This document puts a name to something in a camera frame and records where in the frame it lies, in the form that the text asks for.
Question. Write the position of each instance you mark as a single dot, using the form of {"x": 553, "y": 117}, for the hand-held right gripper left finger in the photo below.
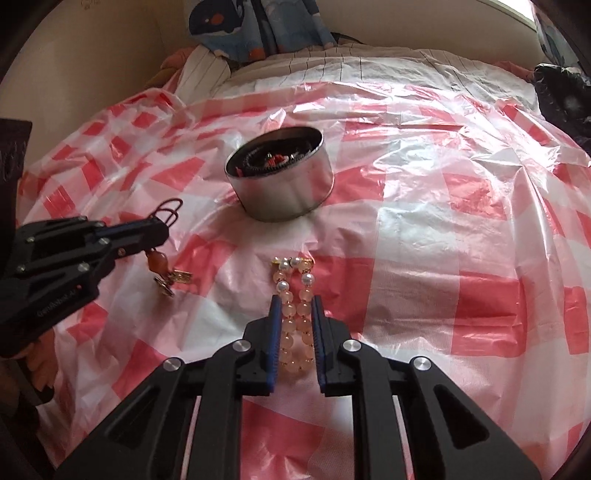
{"x": 275, "y": 327}

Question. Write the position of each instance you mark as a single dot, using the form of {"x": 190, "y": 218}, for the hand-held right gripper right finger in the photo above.
{"x": 318, "y": 332}

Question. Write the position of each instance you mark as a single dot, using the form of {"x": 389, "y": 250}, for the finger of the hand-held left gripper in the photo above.
{"x": 134, "y": 228}
{"x": 138, "y": 243}

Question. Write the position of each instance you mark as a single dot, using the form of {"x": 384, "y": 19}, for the round metal tin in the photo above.
{"x": 281, "y": 194}

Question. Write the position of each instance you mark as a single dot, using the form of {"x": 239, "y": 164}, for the person's left forearm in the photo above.
{"x": 16, "y": 438}

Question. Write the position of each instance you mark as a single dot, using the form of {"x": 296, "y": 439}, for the person's left hand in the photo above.
{"x": 46, "y": 364}

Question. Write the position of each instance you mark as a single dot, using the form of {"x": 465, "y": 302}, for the red white checked plastic sheet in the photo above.
{"x": 438, "y": 240}

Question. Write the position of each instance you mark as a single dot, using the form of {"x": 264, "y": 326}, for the pink cloth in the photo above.
{"x": 173, "y": 60}

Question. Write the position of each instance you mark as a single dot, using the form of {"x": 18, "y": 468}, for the whale print curtain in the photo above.
{"x": 554, "y": 32}
{"x": 231, "y": 27}

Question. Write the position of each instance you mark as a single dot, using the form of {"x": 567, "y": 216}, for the white striped quilt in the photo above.
{"x": 346, "y": 69}

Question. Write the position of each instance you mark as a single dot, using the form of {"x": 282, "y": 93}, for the black bag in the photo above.
{"x": 563, "y": 101}

